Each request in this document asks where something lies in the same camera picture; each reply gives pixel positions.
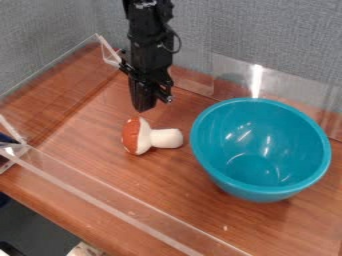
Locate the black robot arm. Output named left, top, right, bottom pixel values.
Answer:
left=119, top=0, right=174, bottom=112

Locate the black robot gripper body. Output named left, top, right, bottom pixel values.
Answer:
left=121, top=36, right=174, bottom=103

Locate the clear acrylic front barrier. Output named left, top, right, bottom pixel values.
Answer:
left=0, top=115, right=250, bottom=256

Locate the white brown toy mushroom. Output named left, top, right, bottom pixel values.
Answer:
left=122, top=117, right=185, bottom=155

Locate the blue plastic bowl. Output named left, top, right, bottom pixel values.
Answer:
left=190, top=98, right=333, bottom=203

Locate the clear acrylic back barrier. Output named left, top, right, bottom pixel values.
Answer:
left=95, top=32, right=342, bottom=143

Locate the clear acrylic barrier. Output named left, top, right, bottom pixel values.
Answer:
left=0, top=115, right=250, bottom=256
left=0, top=33, right=99, bottom=100
left=95, top=32, right=342, bottom=143

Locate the clear acrylic left barrier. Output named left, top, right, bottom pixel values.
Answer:
left=0, top=33, right=99, bottom=100

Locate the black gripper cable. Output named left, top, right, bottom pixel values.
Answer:
left=165, top=24, right=184, bottom=55

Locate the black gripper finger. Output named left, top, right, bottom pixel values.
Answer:
left=129, top=78, right=145, bottom=110
left=141, top=87, right=159, bottom=112

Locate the clear acrylic corner bracket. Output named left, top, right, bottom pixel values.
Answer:
left=95, top=34, right=123, bottom=68

